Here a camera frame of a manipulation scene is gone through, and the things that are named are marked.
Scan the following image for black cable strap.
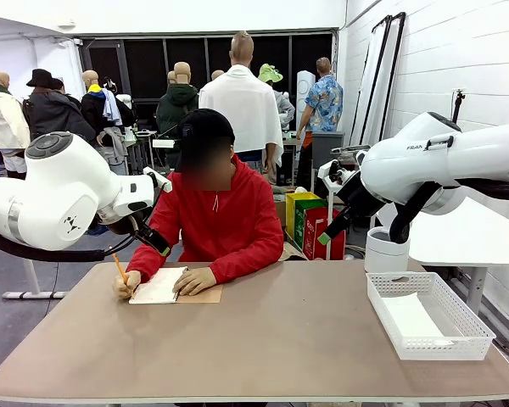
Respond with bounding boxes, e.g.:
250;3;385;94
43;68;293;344
423;134;455;153

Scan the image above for black baseball cap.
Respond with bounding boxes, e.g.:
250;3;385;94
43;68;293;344
174;108;237;173

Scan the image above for left arm white wrist camera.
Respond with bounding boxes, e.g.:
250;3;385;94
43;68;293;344
143;165;173;194

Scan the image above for person's head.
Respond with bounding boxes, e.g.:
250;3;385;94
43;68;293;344
181;137;234;192

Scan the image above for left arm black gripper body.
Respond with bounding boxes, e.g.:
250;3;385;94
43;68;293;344
109;212;152;239

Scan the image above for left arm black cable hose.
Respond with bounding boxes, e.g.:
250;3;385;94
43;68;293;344
0;224;139;263

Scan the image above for mannequin with green hat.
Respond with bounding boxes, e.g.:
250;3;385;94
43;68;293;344
257;63;297;131

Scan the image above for arm white wrist camera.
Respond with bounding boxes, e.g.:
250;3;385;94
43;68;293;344
143;165;173;194
317;159;343;183

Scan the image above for white round waste bin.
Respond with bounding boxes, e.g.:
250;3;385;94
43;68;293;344
363;226;411;274

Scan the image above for mannequin in dark green jacket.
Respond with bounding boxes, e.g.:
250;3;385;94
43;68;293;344
155;61;200;152

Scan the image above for red hoodie torso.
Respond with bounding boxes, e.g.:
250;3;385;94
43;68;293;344
148;153;284;265

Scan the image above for mannequin in cream jacket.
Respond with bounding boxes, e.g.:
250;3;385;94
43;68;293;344
0;70;31;179

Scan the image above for white paper sheet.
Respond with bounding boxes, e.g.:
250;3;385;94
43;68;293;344
379;292;456;347

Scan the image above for person's left hand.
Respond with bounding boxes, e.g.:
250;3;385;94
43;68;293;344
177;266;218;297

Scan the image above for green shopping bag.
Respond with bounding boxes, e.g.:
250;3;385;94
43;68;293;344
294;198;328;251

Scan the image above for black tripod stand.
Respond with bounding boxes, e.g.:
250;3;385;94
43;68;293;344
451;87;468;122

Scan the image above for person with black hair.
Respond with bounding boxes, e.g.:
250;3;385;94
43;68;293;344
50;78;81;107

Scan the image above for tall white appliance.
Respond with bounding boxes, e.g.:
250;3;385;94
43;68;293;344
296;70;317;124

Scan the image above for spiral notebook brown cover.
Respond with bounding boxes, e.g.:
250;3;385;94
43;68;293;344
128;266;224;305

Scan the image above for cardboard box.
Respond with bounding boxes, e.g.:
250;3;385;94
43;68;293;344
273;198;288;228

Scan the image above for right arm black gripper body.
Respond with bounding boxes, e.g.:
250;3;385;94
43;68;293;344
335;170;372;213

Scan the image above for white side table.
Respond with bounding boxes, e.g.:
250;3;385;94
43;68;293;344
377;197;509;315

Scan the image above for person's right forearm red sleeve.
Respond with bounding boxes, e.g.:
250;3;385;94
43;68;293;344
126;241;171;276

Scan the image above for person's right hand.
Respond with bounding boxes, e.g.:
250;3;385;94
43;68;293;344
113;270;143;301

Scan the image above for person's left forearm red sleeve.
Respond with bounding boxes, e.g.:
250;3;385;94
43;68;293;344
210;243;284;285

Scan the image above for orange pencil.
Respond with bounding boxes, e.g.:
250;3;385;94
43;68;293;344
111;253;135;298

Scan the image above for white perforated plastic basket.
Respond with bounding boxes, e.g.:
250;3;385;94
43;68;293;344
366;271;497;362

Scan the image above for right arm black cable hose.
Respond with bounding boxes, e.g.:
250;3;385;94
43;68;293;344
389;177;509;245

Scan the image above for grey metal tray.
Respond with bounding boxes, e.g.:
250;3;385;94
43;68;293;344
330;143;371;160

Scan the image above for right arm white wrist camera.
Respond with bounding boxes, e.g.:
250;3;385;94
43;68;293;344
317;159;343;183

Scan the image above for white narrow background table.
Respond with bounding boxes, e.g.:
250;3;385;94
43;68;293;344
315;168;361;260

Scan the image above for mannequin with white towel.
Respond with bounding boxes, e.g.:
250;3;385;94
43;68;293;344
198;30;285;175

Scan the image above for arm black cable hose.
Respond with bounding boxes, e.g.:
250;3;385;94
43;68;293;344
389;177;509;245
0;224;139;263

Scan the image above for person with black bucket hat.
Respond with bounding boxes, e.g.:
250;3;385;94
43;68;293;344
23;68;98;148

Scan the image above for mannequin black jacket yellow collar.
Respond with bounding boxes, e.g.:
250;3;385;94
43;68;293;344
80;70;126;148

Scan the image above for black-framed white panel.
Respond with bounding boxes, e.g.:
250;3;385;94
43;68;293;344
360;11;407;163
348;14;394;148

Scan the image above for white table leg stand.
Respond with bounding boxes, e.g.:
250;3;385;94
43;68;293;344
2;258;69;300

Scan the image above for grey box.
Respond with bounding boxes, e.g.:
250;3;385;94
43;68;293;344
311;131;346;170

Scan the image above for yellow shopping bag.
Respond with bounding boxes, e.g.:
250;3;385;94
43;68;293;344
285;191;323;245

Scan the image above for mannequin in floral shirt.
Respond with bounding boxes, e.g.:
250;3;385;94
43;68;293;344
295;56;344;192

